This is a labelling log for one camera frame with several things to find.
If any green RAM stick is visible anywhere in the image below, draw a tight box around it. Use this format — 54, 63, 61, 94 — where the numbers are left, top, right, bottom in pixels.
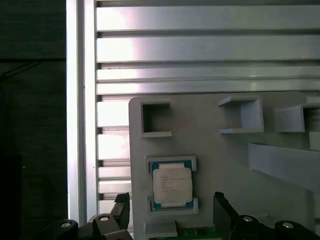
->
177, 226, 216, 240

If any silver CPU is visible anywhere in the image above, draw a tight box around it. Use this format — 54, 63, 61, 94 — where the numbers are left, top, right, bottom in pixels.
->
148, 160, 198, 210

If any grey parts rack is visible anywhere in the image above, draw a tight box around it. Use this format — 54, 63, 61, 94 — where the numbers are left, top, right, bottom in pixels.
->
128, 91, 320, 240

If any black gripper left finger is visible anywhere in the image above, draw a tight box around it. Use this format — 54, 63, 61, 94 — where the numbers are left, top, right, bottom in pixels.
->
39, 191, 133, 240

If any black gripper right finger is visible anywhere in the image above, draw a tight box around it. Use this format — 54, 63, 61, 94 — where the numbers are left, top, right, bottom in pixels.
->
213, 191, 320, 240

